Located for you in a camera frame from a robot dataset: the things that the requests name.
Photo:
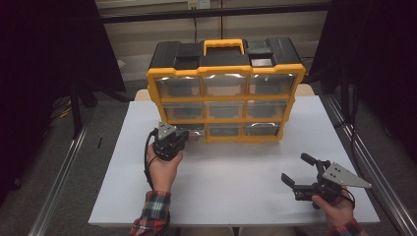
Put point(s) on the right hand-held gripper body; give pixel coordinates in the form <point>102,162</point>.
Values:
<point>331,184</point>

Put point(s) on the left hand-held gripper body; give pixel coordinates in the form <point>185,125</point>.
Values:
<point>167,144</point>

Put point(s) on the clear drawer with copper parts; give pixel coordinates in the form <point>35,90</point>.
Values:
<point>196,132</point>

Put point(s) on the yellow black drawer cabinet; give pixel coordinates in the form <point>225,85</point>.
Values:
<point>226,55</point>

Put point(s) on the person's right hand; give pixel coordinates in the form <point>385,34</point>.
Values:
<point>337,210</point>

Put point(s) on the person's left hand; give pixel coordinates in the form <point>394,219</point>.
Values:
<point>164,173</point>

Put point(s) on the set of clear plastic drawers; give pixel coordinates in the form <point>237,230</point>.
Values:
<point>226,109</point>

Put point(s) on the small black stick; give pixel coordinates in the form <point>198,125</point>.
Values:
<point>100,143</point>

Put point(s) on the black metal stand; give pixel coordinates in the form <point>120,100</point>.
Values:
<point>76,111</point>

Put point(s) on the black curtain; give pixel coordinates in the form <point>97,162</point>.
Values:
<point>377,65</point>
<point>42,65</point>

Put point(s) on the black horizontal bar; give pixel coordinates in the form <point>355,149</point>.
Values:
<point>196,13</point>

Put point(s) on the metal floor rail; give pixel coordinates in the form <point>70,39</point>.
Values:
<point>59,180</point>
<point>377,164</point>

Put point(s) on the white wall socket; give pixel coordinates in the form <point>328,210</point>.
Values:
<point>199,4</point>

